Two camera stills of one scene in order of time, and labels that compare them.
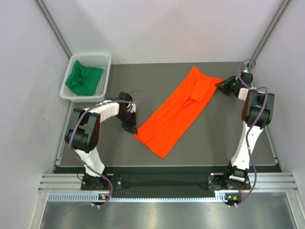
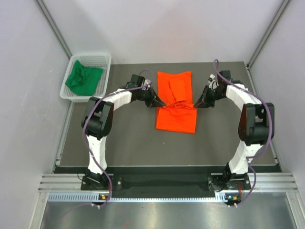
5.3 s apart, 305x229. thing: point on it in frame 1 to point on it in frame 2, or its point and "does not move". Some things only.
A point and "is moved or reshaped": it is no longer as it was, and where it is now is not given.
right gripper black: [223, 85] to [204, 101]
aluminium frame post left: [54, 27] does not move
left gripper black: [131, 125] to [154, 101]
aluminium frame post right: [268, 34] does not move
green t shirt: [84, 80] does not move
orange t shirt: [175, 116] is moved or reshaped
